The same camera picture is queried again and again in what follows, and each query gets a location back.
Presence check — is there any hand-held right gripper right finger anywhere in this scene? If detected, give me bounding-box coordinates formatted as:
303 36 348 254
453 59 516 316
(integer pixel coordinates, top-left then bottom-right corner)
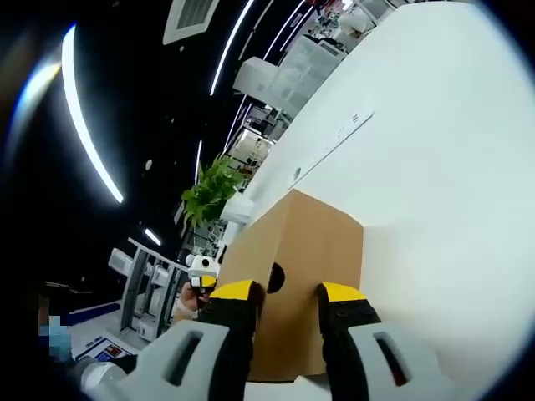
316 282 444 401

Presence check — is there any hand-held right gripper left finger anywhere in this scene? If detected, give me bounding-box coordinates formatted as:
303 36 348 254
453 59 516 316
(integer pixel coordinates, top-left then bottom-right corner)
125 280 261 401

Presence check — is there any brown cardboard shoe box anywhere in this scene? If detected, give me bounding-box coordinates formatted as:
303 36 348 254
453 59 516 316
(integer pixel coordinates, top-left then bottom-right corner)
217 188 365 383

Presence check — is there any person's left hand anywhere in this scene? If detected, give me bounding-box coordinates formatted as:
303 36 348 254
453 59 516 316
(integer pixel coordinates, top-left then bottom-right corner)
180 286 210 321

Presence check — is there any green potted plant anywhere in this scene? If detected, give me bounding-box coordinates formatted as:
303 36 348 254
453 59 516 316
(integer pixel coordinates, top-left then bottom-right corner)
180 153 257 229

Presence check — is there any curved ceiling light strip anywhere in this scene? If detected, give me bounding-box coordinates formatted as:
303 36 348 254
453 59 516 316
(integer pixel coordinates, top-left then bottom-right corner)
61 24 125 205

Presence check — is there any thin ceiling light strip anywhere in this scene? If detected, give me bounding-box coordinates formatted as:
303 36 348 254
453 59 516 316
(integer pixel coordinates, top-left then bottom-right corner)
208 0 257 96

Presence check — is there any white desk partition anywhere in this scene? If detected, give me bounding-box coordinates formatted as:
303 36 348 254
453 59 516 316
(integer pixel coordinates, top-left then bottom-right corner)
267 35 348 116

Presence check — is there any ceiling air vent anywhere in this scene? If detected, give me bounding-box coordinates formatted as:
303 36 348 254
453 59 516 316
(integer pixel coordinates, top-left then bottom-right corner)
161 0 221 46

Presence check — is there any blue white wall display board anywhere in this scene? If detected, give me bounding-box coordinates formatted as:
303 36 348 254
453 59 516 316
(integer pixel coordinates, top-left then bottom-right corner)
66 302 139 367

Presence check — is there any white table cable cover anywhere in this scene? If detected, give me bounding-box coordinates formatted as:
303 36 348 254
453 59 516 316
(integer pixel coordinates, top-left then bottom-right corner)
309 107 375 169

